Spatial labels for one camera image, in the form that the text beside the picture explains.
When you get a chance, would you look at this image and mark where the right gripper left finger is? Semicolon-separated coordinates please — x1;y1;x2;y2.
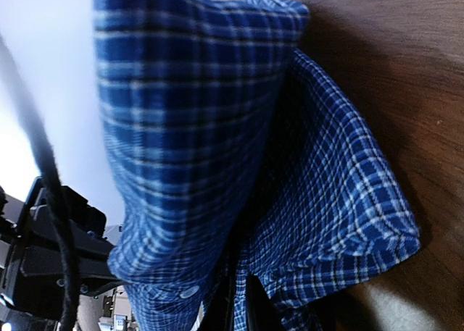
202;276;236;331

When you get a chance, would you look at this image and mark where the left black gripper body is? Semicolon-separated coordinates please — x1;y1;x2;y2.
1;177;120;320

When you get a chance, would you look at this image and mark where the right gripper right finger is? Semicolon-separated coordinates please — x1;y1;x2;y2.
245;274;283;331

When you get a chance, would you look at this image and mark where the blue checkered shirt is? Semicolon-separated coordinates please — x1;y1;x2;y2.
94;0;421;330

